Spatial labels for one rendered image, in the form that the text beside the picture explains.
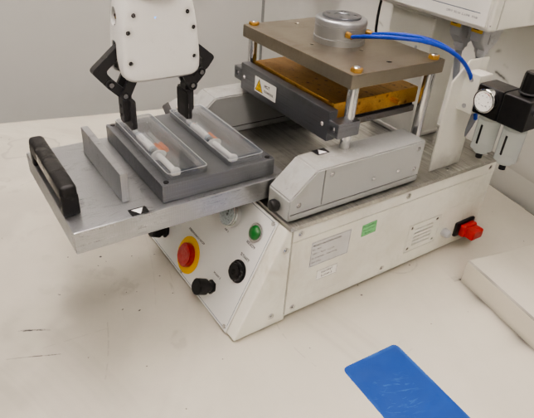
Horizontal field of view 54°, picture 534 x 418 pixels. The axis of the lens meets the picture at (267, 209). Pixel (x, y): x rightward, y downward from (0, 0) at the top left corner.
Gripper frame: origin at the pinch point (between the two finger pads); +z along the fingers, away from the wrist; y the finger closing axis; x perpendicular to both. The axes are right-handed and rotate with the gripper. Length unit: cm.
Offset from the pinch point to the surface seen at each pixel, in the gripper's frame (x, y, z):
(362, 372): -30.5, 15.1, 29.8
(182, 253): 0.5, 3.0, 25.4
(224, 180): -10.0, 4.5, 6.7
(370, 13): 56, 93, 7
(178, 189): -10.0, -2.0, 6.2
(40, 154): 1.9, -15.1, 3.8
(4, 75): 158, 4, 46
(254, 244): -12.5, 8.0, 16.8
